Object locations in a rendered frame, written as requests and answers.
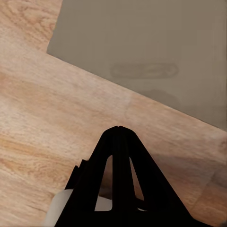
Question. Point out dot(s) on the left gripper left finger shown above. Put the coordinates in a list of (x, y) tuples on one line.
[(79, 210)]

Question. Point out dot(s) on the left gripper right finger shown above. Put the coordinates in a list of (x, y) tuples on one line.
[(165, 209)]

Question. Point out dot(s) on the coffee table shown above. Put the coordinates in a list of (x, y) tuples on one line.
[(171, 51)]

